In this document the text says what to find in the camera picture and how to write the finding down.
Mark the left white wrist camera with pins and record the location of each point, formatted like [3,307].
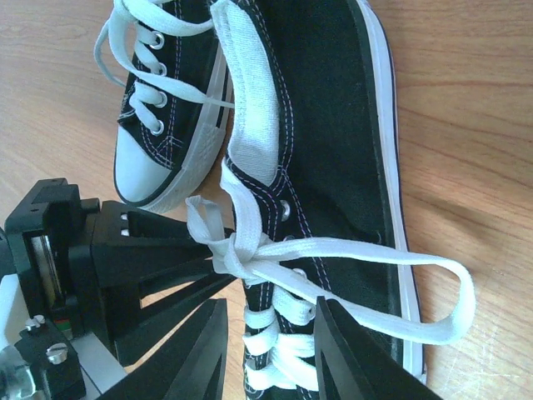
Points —
[40,362]

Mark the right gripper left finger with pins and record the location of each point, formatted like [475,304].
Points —
[190,365]

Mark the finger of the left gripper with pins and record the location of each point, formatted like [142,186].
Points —
[136,329]

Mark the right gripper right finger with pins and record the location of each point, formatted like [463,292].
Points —
[350,365]

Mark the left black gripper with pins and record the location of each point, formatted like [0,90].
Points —
[66,250]

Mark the black sneaker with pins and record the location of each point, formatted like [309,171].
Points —
[156,173]
[315,88]

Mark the white shoelace of sneaker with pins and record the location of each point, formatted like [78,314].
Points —
[152,25]
[293,245]

